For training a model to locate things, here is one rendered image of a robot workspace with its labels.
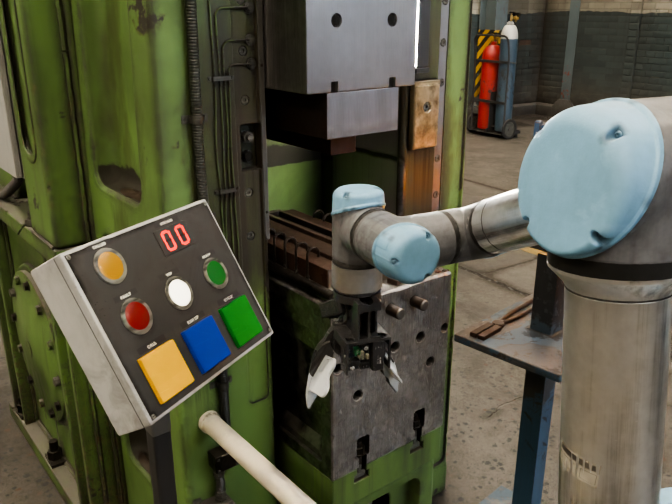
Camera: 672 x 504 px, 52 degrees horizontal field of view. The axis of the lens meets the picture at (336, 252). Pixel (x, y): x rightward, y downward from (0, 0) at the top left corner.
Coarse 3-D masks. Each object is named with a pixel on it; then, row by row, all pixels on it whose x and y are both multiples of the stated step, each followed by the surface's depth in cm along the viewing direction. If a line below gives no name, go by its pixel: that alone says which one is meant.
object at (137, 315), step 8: (128, 304) 103; (136, 304) 105; (128, 312) 103; (136, 312) 104; (144, 312) 105; (128, 320) 102; (136, 320) 103; (144, 320) 105; (136, 328) 103; (144, 328) 104
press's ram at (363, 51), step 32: (288, 0) 135; (320, 0) 133; (352, 0) 138; (384, 0) 143; (416, 0) 148; (288, 32) 137; (320, 32) 135; (352, 32) 140; (384, 32) 145; (416, 32) 151; (288, 64) 140; (320, 64) 137; (352, 64) 142; (384, 64) 147
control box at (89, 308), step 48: (96, 240) 103; (144, 240) 111; (192, 240) 119; (48, 288) 101; (96, 288) 100; (144, 288) 107; (192, 288) 115; (240, 288) 125; (96, 336) 99; (144, 336) 104; (96, 384) 102; (144, 384) 101; (192, 384) 108
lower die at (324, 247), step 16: (272, 224) 182; (288, 224) 180; (320, 224) 181; (272, 240) 172; (288, 240) 171; (304, 240) 169; (320, 240) 169; (272, 256) 170; (288, 256) 164; (304, 256) 161; (320, 256) 161; (304, 272) 160; (320, 272) 155
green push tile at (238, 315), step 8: (240, 296) 123; (232, 304) 121; (240, 304) 122; (248, 304) 124; (224, 312) 118; (232, 312) 120; (240, 312) 122; (248, 312) 123; (224, 320) 118; (232, 320) 119; (240, 320) 121; (248, 320) 122; (256, 320) 124; (232, 328) 118; (240, 328) 120; (248, 328) 122; (256, 328) 123; (232, 336) 119; (240, 336) 119; (248, 336) 121; (240, 344) 119
